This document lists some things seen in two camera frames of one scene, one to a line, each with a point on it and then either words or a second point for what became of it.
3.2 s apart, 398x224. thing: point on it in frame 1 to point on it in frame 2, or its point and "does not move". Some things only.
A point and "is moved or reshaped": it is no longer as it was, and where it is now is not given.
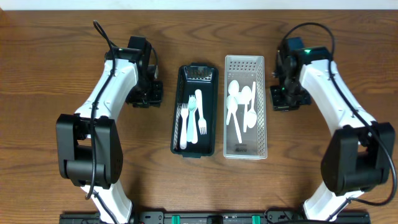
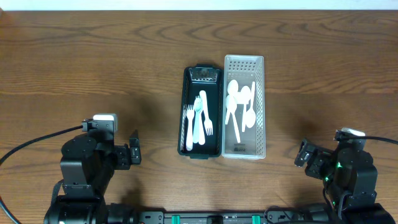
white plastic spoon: [245, 96] does not move
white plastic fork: [201, 121] is moved or reshaped
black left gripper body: [150, 94] to [134, 154]
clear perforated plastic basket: [245, 70] does not move
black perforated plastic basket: [189, 78] is moved or reshaped
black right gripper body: [290, 95] to [320, 167]
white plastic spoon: [232, 106] does not move
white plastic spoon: [233, 89] does not move
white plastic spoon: [252, 117] does not move
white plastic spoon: [191, 104] to [201, 139]
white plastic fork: [192, 102] to [197, 103]
